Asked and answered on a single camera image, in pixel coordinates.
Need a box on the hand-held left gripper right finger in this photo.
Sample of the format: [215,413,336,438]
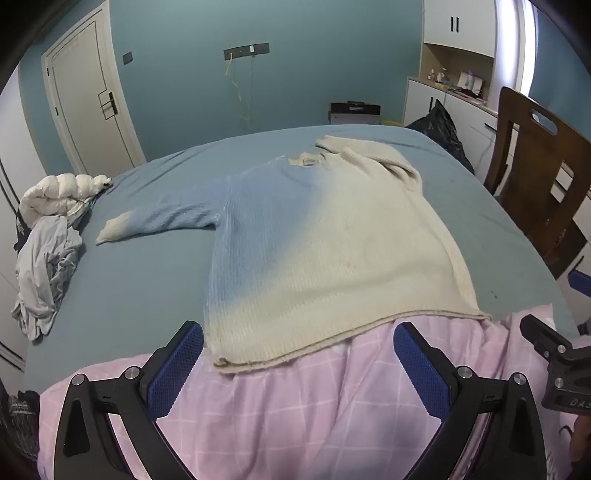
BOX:
[392,322,548,480]

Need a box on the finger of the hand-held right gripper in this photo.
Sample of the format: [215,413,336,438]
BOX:
[569,269,591,297]
[519,314,574,366]

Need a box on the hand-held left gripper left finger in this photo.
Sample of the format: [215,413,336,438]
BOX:
[53,320,206,480]

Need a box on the cream and blue knit sweater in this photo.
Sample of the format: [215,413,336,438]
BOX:
[95,134,492,374]

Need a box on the bed with blue sheet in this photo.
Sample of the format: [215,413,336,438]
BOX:
[23,124,580,393]

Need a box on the pink checked blanket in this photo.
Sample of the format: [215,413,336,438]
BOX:
[37,302,578,480]

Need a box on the brown wooden chair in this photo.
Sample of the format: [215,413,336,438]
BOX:
[482,86,591,278]

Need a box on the grey crumpled cloth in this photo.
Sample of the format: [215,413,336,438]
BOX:
[11,215,85,342]

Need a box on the dark printed bag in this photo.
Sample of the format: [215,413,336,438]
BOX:
[0,390,40,462]

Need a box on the black plastic bag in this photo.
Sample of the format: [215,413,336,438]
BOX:
[406,99,475,174]

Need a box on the white puffer jacket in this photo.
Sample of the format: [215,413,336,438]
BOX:
[18,173,114,229]

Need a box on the white door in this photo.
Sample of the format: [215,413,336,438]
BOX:
[41,7,148,176]

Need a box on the white cabinet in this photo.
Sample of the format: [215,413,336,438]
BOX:
[402,0,591,282]

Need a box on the black door handle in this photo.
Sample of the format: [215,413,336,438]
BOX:
[98,91,119,121]

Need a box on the yellow cable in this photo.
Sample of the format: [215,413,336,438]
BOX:
[225,55,253,123]

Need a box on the dark wall socket strip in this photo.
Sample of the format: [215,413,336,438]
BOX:
[224,43,270,60]

